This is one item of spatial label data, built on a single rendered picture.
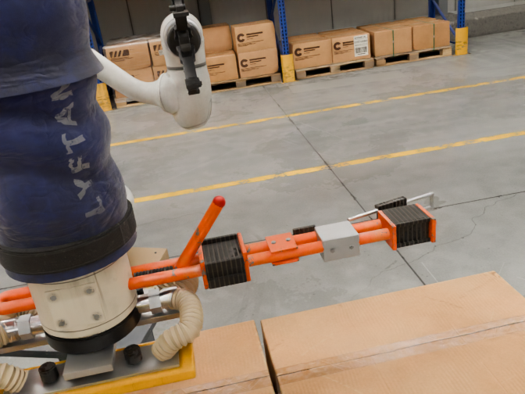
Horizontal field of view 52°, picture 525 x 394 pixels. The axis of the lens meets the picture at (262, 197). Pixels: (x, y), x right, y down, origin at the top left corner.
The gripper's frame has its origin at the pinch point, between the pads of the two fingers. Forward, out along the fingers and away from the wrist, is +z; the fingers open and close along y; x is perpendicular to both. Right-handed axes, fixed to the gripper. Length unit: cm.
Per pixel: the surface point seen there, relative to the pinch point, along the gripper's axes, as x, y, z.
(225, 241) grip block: -0.4, 32.8, 19.1
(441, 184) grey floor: -175, 158, -244
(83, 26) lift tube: 14.5, -8.9, 26.1
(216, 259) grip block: 1.8, 32.8, 25.2
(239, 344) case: 0, 63, 11
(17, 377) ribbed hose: 37, 42, 34
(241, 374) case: 1, 63, 20
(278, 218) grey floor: -49, 157, -239
